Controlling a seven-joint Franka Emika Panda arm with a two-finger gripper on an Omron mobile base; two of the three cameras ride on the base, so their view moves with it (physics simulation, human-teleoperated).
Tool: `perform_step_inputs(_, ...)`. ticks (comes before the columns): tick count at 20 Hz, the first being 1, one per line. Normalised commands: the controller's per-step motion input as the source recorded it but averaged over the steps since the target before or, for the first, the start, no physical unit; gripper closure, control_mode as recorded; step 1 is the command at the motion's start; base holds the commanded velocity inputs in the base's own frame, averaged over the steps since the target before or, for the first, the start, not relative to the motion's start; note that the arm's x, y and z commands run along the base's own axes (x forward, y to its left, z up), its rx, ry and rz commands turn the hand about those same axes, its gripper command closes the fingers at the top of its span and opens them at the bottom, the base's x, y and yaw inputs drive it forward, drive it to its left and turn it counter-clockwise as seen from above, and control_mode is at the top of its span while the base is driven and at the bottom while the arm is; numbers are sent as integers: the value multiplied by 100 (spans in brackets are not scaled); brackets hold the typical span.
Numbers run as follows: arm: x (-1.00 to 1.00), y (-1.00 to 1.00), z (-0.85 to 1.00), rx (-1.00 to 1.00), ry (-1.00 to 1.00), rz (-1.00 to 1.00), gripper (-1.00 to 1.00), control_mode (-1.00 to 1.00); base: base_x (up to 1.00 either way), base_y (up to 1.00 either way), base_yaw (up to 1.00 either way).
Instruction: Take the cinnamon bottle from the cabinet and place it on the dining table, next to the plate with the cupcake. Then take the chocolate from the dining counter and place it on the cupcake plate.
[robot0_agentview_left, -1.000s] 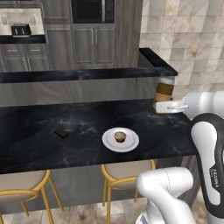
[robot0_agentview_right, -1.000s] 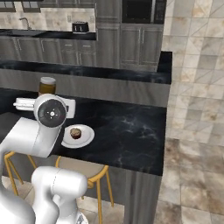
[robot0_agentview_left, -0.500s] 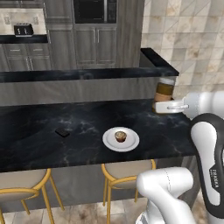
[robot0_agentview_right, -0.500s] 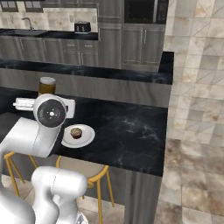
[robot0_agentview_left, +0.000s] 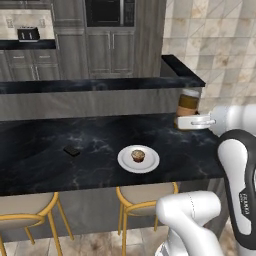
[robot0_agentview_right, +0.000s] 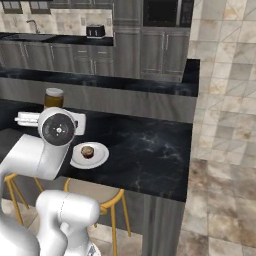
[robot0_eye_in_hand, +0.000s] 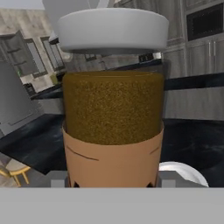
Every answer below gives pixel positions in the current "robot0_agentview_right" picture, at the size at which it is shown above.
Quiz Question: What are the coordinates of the grey sink tap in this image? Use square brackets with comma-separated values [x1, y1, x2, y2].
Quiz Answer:
[26, 19, 41, 35]

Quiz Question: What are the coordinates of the brown cupcake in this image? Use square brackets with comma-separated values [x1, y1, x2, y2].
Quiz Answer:
[80, 145, 96, 160]

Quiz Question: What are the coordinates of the black toaster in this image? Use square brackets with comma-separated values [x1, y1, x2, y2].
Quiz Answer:
[85, 24, 107, 40]

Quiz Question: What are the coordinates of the brown jar with white lid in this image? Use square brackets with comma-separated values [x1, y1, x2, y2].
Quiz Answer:
[43, 87, 65, 110]

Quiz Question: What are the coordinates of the dark sink basin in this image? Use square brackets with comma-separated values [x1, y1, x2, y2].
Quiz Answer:
[9, 33, 58, 43]

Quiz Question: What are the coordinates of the grey tall cupboard unit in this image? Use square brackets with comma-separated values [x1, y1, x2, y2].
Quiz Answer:
[112, 0, 192, 82]

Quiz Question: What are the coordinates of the grey lower cupboard run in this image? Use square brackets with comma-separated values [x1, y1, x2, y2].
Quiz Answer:
[0, 40, 115, 77]

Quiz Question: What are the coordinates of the yellow stool with grey seat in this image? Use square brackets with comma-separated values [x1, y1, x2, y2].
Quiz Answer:
[3, 172, 45, 227]
[62, 177, 132, 256]

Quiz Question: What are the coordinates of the grey island counter base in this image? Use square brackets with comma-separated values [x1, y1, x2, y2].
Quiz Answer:
[0, 76, 198, 256]

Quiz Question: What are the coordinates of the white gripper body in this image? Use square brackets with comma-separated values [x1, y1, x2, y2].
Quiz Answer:
[14, 111, 43, 128]

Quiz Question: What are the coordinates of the grey upper cupboard run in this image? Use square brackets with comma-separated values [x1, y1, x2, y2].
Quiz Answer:
[0, 0, 114, 15]

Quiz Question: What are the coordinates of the grey cupboard run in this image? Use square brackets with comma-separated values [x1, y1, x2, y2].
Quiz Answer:
[0, 40, 115, 77]
[0, 0, 114, 15]

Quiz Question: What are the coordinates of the black built-in oven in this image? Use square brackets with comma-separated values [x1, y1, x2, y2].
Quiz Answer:
[142, 0, 195, 29]

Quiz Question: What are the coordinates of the white round plate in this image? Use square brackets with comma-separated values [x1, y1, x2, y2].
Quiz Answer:
[69, 141, 110, 170]

